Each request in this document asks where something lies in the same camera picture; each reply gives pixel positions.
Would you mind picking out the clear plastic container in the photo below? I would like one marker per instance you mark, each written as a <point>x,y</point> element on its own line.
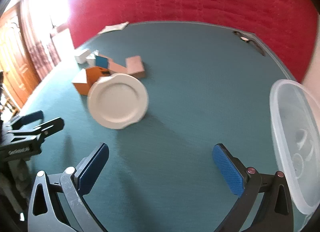
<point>295,127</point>

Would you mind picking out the white paper card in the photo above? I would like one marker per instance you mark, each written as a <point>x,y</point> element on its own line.
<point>113,27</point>

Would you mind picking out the patterned curtain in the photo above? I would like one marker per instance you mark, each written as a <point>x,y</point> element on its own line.
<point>42,54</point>

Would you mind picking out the blue wooden block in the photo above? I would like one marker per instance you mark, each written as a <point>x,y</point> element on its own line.
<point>102,61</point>

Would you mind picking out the white plate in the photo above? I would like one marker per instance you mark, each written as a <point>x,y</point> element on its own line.
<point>117,102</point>

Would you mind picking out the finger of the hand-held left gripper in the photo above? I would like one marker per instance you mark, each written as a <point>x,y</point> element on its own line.
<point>50,125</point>
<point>32,117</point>

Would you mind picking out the orange wooden block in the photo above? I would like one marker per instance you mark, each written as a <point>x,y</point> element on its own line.
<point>85,84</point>

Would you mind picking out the white striped triangular block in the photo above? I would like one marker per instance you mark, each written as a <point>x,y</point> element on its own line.
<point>81,57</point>
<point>90,61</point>

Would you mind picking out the brown wooden wardrobe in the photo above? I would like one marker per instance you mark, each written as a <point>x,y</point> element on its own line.
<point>12,54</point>

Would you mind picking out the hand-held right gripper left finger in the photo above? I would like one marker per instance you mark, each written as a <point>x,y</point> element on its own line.
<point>93,168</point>

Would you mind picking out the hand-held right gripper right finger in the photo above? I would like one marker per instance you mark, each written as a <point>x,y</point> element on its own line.
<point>227,169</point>

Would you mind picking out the natural wood cube block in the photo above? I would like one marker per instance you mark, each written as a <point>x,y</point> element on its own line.
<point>136,68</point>

